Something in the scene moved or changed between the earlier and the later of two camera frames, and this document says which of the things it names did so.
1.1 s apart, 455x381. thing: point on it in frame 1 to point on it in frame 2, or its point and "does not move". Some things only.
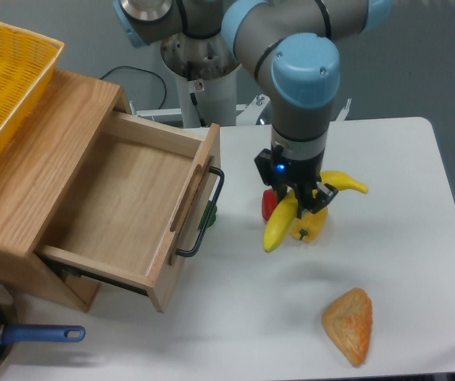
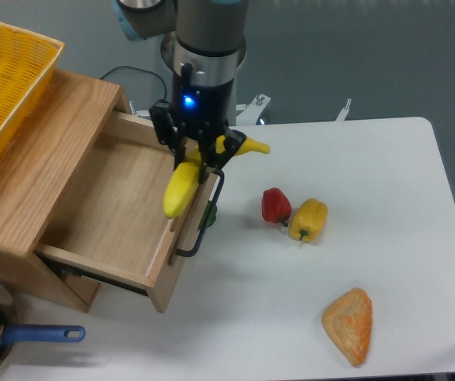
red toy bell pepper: x=269 y=201 does not move
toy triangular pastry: x=347 y=320 does not move
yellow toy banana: x=285 y=207 to x=186 y=177
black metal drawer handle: x=189 y=253 does not move
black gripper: x=275 y=167 to x=196 y=116
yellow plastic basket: x=11 y=67 does not move
